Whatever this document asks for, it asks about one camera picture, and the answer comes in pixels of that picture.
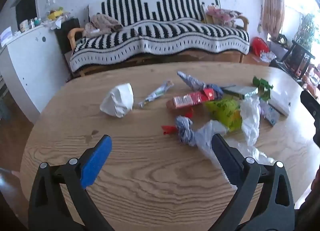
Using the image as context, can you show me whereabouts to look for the yellow-green plastic bag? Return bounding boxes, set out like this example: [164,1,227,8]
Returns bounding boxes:
[205,97,243,133]

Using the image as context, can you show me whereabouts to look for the white paper sheet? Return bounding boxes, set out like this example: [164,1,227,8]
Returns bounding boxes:
[0,27,13,46]

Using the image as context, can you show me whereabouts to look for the white plastic bag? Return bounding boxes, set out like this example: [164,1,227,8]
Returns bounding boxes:
[239,96,261,146]

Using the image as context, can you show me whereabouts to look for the clear plastic bag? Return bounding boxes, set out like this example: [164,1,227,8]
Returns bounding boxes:
[195,120,275,171]

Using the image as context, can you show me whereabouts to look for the red snack packet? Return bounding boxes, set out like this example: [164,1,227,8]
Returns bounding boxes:
[166,88,216,109]

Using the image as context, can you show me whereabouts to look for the person's dark clothing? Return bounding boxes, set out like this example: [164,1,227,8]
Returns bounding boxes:
[295,167,320,231]

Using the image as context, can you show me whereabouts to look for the patterned curtain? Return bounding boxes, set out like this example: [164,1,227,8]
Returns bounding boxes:
[263,0,285,38]

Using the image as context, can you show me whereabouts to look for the green plastic wrapper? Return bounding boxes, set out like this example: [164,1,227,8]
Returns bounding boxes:
[252,76,273,101]

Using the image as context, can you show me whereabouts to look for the wooden sofa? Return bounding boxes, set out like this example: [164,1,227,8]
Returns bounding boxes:
[67,16,250,78]

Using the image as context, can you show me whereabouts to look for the pile of papers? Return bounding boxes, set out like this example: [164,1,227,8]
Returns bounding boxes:
[41,6,73,30]

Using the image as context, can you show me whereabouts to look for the striped black white sofa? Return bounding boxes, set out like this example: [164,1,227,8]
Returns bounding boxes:
[69,0,250,73]

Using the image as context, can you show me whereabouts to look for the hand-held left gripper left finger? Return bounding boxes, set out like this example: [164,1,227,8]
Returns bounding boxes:
[28,135,115,231]

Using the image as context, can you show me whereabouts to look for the yellow packet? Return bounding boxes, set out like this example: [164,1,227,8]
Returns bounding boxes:
[47,10,64,21]

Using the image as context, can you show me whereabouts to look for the red bag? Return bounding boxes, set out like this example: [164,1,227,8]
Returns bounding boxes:
[251,37,270,56]

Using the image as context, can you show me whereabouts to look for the light blue packet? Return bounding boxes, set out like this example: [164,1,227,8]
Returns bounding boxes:
[259,100,281,126]

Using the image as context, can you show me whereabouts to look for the black chair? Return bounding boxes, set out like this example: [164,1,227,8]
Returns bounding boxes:
[280,40,316,79]

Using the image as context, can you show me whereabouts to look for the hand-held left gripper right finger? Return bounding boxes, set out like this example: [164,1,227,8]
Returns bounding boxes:
[211,133,295,231]

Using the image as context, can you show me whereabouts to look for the silver blue foil wrapper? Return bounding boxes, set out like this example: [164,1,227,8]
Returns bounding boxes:
[177,71,224,98]

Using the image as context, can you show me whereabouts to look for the white box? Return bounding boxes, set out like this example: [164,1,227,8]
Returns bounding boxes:
[269,87,292,117]

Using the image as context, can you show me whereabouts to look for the bluish plastic bag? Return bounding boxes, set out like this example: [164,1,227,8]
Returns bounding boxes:
[175,116,198,146]

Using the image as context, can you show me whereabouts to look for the grey green packet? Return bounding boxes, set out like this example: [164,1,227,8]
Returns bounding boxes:
[221,85,259,100]

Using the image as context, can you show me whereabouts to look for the pink clothes pile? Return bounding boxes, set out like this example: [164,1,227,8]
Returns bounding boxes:
[204,5,244,28]

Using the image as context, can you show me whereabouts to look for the thin silver green wrapper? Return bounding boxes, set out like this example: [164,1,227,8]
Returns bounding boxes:
[138,80,175,108]

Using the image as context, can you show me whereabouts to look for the small red wrapper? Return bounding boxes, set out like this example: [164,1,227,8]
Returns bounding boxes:
[161,125,178,136]

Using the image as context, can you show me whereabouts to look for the beige clothes pile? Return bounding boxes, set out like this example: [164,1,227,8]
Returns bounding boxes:
[82,13,124,38]

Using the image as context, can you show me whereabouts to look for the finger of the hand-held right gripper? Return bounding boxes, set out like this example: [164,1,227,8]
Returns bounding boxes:
[300,90,320,146]

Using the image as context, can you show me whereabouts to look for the white cabinet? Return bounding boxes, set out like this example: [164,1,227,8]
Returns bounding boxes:
[0,25,73,124]

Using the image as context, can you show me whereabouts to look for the potted plant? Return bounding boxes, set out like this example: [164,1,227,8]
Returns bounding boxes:
[294,12,316,51]

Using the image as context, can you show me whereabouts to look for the black side stand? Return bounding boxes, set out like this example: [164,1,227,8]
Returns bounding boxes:
[54,18,82,55]

